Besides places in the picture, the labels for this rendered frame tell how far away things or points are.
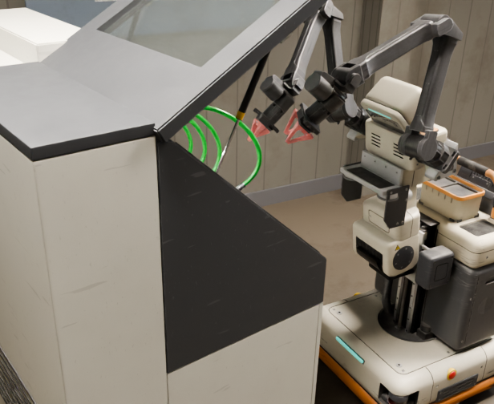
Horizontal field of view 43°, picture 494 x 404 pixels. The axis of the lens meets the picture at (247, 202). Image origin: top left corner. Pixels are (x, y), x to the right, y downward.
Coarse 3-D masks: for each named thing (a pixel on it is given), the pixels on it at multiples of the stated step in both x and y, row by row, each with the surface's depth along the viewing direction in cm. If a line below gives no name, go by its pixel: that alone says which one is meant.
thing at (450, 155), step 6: (438, 144) 205; (444, 144) 207; (438, 150) 205; (444, 150) 206; (450, 150) 208; (456, 150) 206; (438, 156) 206; (444, 156) 206; (450, 156) 207; (456, 156) 206; (426, 162) 211; (432, 162) 207; (438, 162) 207; (444, 162) 207; (450, 162) 206; (438, 168) 208; (444, 168) 208
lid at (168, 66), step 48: (144, 0) 193; (192, 0) 179; (240, 0) 167; (288, 0) 153; (96, 48) 178; (144, 48) 166; (192, 48) 159; (240, 48) 146; (144, 96) 148; (192, 96) 140
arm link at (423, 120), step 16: (432, 16) 191; (448, 16) 190; (448, 32) 192; (432, 48) 198; (448, 48) 195; (432, 64) 197; (448, 64) 198; (432, 80) 197; (432, 96) 198; (416, 112) 201; (432, 112) 200; (416, 128) 201; (432, 128) 201; (400, 144) 204; (432, 144) 200
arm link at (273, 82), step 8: (264, 80) 211; (272, 80) 207; (280, 80) 211; (296, 80) 214; (264, 88) 208; (272, 88) 207; (280, 88) 209; (288, 88) 213; (296, 88) 213; (272, 96) 209
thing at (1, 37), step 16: (0, 16) 227; (16, 16) 228; (32, 16) 229; (48, 16) 229; (0, 32) 210; (16, 32) 201; (32, 32) 201; (48, 32) 202; (64, 32) 202; (0, 48) 214; (16, 48) 201; (32, 48) 189; (48, 48) 188
